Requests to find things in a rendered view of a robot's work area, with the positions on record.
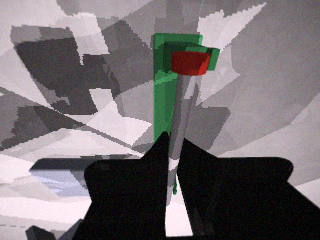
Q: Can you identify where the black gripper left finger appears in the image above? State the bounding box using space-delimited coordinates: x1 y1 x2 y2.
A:
84 131 169 219

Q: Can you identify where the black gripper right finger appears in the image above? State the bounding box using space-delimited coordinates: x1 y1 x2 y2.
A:
177 138 293 235

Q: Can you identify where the long grey pin with dark red head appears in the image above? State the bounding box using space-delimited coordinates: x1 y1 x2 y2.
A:
166 51 210 206

